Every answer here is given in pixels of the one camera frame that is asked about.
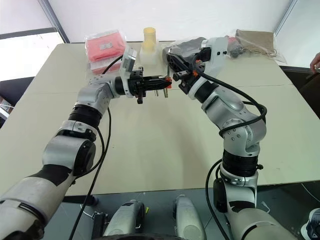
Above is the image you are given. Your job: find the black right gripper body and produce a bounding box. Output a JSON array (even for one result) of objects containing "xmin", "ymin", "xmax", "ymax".
[{"xmin": 177, "ymin": 46, "xmax": 212, "ymax": 95}]

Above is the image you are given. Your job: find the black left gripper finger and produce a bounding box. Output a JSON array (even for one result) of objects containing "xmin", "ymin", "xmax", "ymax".
[
  {"xmin": 143, "ymin": 82, "xmax": 168, "ymax": 91},
  {"xmin": 143, "ymin": 75, "xmax": 169, "ymax": 84}
]

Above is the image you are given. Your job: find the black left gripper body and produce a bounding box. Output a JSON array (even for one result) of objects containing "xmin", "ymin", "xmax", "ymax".
[{"xmin": 128, "ymin": 66, "xmax": 151, "ymax": 105}]

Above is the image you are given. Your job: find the bystander bare hand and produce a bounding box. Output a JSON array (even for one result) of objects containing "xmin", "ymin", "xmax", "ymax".
[{"xmin": 309, "ymin": 51, "xmax": 320, "ymax": 73}]

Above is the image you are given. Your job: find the black item in plastic bag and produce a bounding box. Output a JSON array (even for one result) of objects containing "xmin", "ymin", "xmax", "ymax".
[{"xmin": 161, "ymin": 36, "xmax": 209, "ymax": 61}]

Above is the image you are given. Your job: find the yellow plastic cylinder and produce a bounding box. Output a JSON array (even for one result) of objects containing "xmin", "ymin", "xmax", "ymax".
[{"xmin": 142, "ymin": 26, "xmax": 158, "ymax": 51}]

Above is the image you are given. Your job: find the black red item in bag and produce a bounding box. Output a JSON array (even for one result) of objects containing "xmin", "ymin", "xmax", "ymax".
[{"xmin": 226, "ymin": 36, "xmax": 246, "ymax": 59}]

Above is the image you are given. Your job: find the red packet in plastic bag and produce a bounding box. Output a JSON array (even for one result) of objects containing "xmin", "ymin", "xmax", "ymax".
[{"xmin": 83, "ymin": 29, "xmax": 128, "ymax": 63}]

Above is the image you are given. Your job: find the brown paper bag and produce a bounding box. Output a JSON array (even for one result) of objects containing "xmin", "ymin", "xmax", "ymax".
[{"xmin": 233, "ymin": 28, "xmax": 288, "ymax": 63}]

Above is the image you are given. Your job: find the dark box with papers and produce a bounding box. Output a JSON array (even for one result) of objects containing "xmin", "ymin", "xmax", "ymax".
[{"xmin": 0, "ymin": 94, "xmax": 14, "ymax": 126}]

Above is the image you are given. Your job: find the silver rounded robot leg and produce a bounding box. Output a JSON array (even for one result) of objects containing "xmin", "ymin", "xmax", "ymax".
[
  {"xmin": 102, "ymin": 199, "xmax": 146, "ymax": 238},
  {"xmin": 171, "ymin": 194, "xmax": 208, "ymax": 240}
]

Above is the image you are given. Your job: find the black white shoe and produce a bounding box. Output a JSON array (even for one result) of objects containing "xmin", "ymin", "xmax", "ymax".
[{"xmin": 300, "ymin": 207, "xmax": 320, "ymax": 240}]

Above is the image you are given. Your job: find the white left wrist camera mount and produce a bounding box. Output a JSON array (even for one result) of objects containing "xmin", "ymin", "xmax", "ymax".
[{"xmin": 118, "ymin": 46, "xmax": 139, "ymax": 99}]

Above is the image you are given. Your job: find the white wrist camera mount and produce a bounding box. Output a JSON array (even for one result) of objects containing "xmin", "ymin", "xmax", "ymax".
[
  {"xmin": 118, "ymin": 46, "xmax": 139, "ymax": 99},
  {"xmin": 187, "ymin": 36, "xmax": 230, "ymax": 100}
]

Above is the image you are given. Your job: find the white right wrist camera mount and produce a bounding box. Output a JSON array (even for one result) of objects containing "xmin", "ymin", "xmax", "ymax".
[{"xmin": 187, "ymin": 36, "xmax": 230, "ymax": 100}]

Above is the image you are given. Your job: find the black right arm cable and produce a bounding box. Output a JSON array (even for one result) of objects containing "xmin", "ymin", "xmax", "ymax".
[{"xmin": 191, "ymin": 56, "xmax": 268, "ymax": 240}]

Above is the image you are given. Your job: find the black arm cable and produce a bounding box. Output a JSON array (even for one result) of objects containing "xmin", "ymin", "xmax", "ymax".
[
  {"xmin": 67, "ymin": 55, "xmax": 125, "ymax": 240},
  {"xmin": 191, "ymin": 56, "xmax": 268, "ymax": 240}
]

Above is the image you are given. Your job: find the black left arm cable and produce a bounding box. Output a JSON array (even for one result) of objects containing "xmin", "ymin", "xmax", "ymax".
[{"xmin": 67, "ymin": 55, "xmax": 125, "ymax": 240}]

